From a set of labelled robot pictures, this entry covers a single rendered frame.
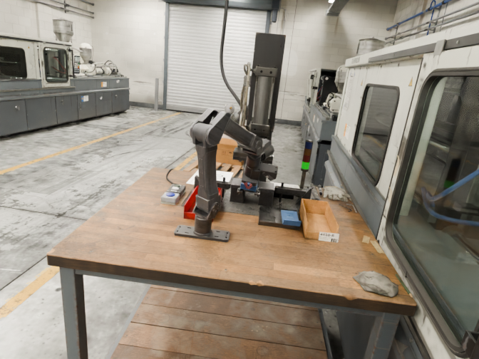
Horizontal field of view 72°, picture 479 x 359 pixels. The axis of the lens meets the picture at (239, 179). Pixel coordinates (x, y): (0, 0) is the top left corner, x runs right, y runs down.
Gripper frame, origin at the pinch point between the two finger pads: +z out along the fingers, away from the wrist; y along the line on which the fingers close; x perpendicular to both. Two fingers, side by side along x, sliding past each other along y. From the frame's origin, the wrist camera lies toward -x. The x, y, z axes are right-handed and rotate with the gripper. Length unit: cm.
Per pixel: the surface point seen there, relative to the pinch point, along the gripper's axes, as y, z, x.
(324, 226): -11.3, 1.8, -34.8
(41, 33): 656, 323, 601
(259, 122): 19.6, -20.7, 0.6
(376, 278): -43, -19, -45
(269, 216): -12.6, 1.6, -11.1
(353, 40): 889, 292, -214
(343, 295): -51, -20, -34
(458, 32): 14, -73, -53
